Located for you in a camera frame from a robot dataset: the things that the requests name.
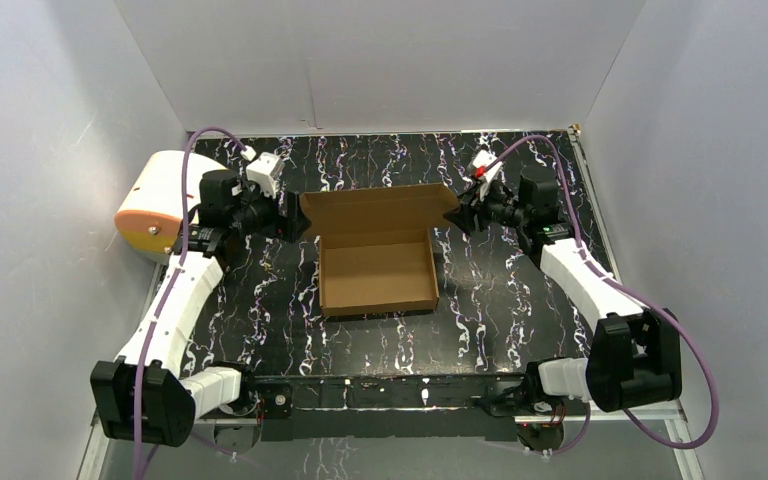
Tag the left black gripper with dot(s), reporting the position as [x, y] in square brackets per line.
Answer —
[283, 215]

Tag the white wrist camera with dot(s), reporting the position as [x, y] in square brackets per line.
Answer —
[265, 169]
[484, 168]

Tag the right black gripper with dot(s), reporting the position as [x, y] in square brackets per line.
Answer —
[464, 214]

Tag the brown cardboard box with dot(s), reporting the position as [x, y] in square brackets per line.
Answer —
[375, 248]

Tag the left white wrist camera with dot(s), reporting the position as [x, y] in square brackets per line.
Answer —
[265, 169]

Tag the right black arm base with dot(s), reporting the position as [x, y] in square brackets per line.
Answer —
[544, 437]

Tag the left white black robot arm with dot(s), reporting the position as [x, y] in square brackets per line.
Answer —
[141, 395]

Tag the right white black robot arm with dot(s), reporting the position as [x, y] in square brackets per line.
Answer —
[634, 357]

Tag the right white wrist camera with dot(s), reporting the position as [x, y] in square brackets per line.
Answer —
[484, 168]

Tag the cream cylindrical drum device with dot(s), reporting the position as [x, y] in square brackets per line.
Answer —
[149, 218]

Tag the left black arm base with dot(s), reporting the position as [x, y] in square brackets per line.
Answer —
[240, 423]

